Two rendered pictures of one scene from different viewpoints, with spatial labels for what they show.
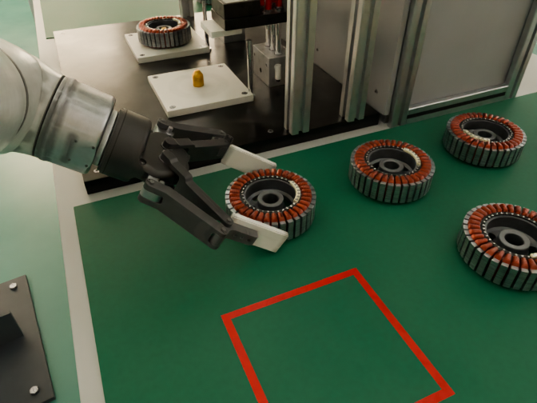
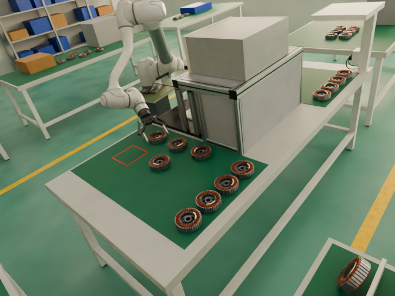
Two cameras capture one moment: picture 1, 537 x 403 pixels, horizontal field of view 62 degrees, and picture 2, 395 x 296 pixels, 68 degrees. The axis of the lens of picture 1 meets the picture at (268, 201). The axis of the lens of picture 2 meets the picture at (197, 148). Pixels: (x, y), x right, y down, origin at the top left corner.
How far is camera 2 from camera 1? 1.68 m
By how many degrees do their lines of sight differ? 57
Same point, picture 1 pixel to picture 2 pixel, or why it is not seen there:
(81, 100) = (139, 106)
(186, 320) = (130, 143)
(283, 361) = (127, 152)
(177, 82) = not seen: hidden behind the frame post
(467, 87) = (225, 143)
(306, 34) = (181, 110)
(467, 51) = (220, 131)
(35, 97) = (133, 103)
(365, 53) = (194, 119)
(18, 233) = not seen: hidden behind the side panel
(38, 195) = not seen: hidden behind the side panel
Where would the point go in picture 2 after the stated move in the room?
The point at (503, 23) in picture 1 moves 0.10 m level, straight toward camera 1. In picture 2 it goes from (228, 128) to (210, 130)
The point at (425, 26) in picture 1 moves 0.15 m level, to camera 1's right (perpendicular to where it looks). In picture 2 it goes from (201, 118) to (214, 129)
